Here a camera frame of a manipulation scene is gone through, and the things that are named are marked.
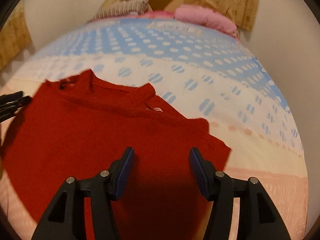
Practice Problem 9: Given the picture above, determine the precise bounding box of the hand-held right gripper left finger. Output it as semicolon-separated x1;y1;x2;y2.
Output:
31;147;135;240

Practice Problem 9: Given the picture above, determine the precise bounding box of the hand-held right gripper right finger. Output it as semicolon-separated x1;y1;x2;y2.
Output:
189;147;292;240

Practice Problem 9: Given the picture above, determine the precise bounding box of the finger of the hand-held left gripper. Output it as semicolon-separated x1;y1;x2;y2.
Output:
0;95;32;123
0;91;24;105

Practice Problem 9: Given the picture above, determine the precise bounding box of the red knitted sweater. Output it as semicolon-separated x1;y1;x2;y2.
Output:
0;69;232;240

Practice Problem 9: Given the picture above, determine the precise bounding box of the beige patterned side curtain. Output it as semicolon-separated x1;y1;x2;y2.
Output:
0;4;32;71

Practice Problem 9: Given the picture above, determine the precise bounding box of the polka-dot bedspread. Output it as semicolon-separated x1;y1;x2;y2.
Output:
0;12;308;240

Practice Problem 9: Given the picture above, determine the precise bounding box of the striped pillow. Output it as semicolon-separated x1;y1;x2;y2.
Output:
91;0;150;22

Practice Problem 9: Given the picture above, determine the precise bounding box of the pink pillow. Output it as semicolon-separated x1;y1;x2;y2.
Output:
174;4;237;38

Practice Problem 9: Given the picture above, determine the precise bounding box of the pink bed sheet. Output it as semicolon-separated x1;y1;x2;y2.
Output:
140;10;177;20

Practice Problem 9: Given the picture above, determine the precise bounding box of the beige patterned long curtain panel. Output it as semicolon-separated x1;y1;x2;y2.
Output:
186;0;262;32

